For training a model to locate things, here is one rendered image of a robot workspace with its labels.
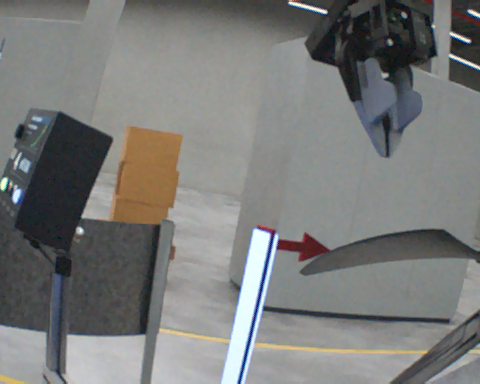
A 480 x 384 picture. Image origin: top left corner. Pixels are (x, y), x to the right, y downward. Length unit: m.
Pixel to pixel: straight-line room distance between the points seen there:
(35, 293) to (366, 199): 4.86
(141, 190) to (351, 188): 2.56
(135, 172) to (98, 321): 6.13
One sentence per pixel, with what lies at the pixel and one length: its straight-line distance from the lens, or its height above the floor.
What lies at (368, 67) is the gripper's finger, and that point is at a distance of 0.79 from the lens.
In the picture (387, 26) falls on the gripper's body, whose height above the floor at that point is 1.39.
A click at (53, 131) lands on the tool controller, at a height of 1.22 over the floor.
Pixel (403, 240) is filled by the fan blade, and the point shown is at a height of 1.20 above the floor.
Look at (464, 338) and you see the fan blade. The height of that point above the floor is 1.07.
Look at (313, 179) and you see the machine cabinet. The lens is 6.94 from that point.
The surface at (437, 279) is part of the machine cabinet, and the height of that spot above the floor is 0.43.
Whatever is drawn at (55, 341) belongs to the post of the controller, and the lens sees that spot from 1.21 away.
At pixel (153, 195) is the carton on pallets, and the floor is 0.60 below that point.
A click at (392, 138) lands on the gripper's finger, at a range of 0.79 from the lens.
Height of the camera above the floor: 1.25
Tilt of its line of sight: 3 degrees down
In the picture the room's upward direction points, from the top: 11 degrees clockwise
